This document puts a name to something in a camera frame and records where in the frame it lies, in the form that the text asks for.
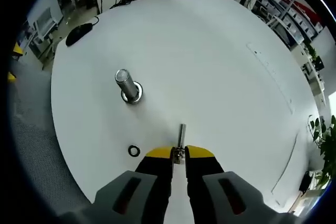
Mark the green potted plant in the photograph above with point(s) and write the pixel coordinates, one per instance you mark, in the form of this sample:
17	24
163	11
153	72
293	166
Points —
326	145

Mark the small black box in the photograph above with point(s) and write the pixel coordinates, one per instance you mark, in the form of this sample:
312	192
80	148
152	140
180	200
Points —
304	181

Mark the white mesh office chair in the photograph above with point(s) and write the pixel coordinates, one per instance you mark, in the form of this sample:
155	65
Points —
34	142

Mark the thick threaded steel stud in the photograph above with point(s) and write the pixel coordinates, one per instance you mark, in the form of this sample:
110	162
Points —
126	82

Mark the long white background desk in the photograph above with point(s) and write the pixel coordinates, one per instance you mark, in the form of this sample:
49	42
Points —
316	87

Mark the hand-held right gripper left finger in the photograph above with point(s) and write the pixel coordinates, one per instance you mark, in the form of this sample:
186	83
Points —
152	182

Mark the black computer mouse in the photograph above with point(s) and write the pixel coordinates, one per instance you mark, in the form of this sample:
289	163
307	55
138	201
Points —
78	33

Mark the thin threaded steel stud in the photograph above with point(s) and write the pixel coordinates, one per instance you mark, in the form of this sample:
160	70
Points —
182	134

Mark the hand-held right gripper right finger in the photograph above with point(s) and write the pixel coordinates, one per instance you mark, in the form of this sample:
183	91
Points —
204	182

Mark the storage shelf with white bins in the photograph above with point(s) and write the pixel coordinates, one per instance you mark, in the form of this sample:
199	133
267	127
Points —
288	11

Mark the black washer rings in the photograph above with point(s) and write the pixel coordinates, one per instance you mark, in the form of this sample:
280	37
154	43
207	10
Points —
130	150

